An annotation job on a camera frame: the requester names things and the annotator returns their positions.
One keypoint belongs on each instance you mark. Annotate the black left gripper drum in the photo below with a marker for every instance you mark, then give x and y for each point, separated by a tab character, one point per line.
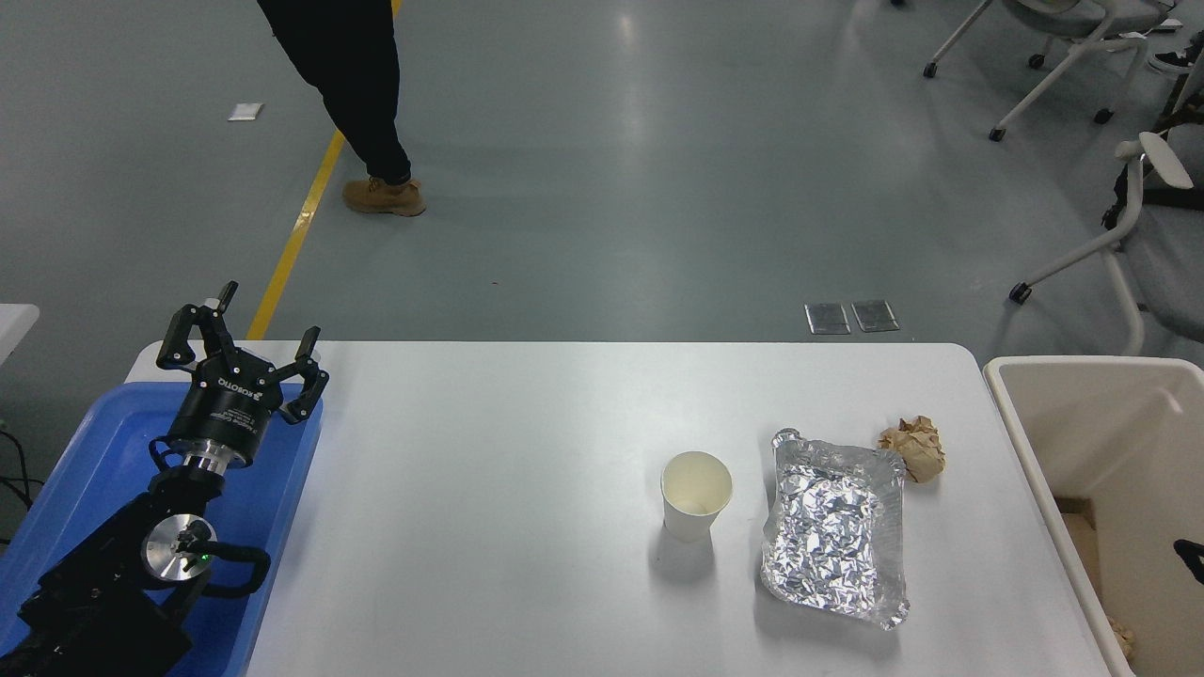
230	404

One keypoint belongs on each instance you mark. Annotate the white paper cup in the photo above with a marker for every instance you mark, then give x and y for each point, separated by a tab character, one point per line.
691	522

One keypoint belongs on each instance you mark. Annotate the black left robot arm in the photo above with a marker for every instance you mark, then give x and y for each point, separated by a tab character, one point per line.
103	574

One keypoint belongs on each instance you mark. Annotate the crumpled tan paper ball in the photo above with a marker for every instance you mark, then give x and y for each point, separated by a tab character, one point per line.
1121	639
917	449

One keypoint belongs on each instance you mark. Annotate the brown cardboard piece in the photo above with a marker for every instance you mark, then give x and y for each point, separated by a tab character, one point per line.
1082	545

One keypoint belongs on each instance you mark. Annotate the blue plastic tray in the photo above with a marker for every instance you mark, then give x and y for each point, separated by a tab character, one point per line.
103	432

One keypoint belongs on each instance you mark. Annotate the large pale plastic bin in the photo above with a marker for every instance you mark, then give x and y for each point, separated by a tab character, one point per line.
1082	423

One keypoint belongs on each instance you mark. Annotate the white side table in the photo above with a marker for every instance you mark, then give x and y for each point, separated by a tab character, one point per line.
11	324

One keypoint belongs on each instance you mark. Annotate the person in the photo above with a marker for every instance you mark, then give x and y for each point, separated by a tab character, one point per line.
362	94

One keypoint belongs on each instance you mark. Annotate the crumpled silver foil tray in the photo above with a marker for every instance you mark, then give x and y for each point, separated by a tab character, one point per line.
828	541

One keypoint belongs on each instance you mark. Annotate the grey white office chair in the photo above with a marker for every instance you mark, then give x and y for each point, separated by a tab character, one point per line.
1082	14
1164	162

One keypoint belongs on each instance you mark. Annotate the metal floor socket plate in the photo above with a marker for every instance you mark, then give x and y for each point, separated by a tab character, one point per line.
875	316
828	319

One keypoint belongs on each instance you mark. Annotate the black shoe white sole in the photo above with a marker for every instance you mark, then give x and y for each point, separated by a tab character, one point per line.
1174	62

